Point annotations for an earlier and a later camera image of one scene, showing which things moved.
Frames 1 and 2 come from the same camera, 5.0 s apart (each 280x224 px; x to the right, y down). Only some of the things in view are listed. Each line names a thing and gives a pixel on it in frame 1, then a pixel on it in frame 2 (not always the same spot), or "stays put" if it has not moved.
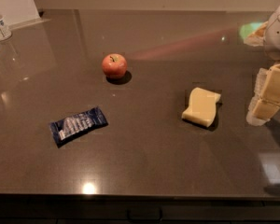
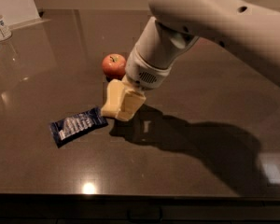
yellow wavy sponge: x=202 y=106 -> x=115 y=96
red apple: x=114 y=66 stays put
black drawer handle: x=145 y=214 stays put
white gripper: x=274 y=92 -> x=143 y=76
